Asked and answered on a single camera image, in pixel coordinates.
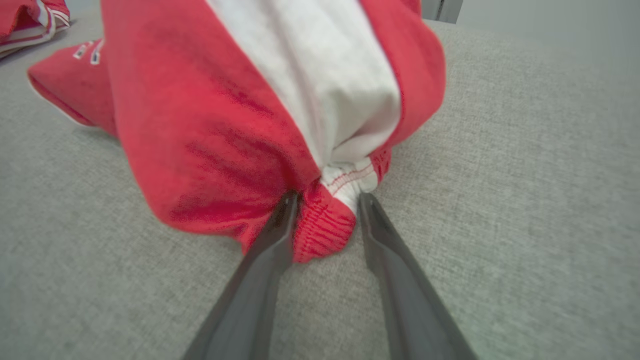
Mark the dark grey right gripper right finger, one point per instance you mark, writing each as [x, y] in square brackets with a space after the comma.
[405, 290]

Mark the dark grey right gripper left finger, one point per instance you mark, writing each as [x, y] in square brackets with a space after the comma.
[255, 280]

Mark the red shorts with white stripes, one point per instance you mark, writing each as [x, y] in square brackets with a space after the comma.
[200, 125]

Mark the grey fabric sofa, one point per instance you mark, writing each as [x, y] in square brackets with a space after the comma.
[525, 200]

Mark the red garment with white bands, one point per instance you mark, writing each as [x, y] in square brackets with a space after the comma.
[20, 15]

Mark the grey metal post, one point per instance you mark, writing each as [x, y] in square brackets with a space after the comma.
[442, 10]

